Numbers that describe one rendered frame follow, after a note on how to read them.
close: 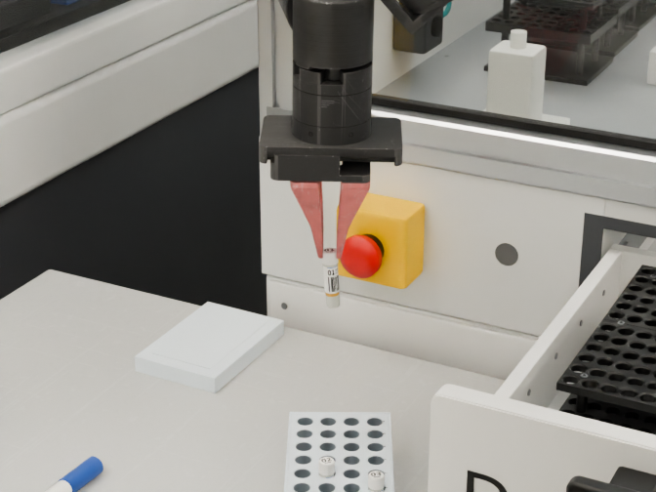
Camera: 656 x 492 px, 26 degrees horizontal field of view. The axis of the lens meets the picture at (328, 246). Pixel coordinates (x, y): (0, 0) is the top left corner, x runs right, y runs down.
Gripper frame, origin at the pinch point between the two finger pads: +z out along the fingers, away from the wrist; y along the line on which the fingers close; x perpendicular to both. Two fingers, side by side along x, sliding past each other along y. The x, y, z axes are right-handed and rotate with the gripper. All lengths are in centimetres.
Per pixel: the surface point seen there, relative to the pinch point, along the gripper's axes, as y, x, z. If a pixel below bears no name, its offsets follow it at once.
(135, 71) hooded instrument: 25, -69, 10
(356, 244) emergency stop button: -2.1, -17.3, 8.1
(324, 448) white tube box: 0.2, 0.7, 17.7
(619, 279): -25.3, -15.5, 10.1
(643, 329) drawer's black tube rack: -24.3, 0.0, 6.6
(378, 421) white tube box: -4.2, -3.1, 17.4
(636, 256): -26.5, -15.2, 7.6
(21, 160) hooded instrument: 35, -48, 13
